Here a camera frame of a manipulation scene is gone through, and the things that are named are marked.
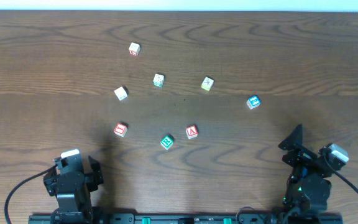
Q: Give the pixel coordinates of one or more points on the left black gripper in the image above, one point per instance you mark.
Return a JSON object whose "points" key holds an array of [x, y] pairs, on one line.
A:
{"points": [[92, 174]]}

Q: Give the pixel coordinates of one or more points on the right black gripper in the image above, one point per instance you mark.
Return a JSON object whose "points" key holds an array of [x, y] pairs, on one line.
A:
{"points": [[299, 152]]}

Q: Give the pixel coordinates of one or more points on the red letter I block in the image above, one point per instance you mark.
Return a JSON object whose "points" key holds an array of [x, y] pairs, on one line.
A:
{"points": [[121, 129]]}

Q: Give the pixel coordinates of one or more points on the red letter A block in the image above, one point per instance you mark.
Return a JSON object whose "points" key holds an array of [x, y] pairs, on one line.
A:
{"points": [[191, 132]]}

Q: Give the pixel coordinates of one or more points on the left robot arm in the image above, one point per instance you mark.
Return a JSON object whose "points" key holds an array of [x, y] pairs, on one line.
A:
{"points": [[75, 207]]}

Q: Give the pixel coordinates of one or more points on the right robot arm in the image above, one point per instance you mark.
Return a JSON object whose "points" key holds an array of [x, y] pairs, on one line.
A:
{"points": [[308, 189]]}

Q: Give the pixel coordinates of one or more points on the blue number 2 block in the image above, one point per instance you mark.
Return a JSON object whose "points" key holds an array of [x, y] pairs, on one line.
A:
{"points": [[253, 102]]}

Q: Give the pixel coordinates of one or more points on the green letter R block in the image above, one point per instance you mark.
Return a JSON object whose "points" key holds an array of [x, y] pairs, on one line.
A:
{"points": [[167, 142]]}

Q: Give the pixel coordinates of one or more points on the plain cream wooden block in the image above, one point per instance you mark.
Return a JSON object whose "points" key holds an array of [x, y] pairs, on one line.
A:
{"points": [[121, 93]]}

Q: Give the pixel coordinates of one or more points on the wooden block yellow side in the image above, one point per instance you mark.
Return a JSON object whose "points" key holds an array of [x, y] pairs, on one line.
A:
{"points": [[207, 83]]}

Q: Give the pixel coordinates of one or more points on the wooden block green picture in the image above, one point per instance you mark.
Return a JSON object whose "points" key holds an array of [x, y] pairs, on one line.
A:
{"points": [[158, 80]]}

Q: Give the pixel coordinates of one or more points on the wooden block red bottom edge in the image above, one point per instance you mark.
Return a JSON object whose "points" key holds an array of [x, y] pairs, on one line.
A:
{"points": [[134, 49]]}

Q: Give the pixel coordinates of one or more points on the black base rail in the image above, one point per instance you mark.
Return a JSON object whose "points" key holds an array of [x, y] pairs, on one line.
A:
{"points": [[245, 218]]}

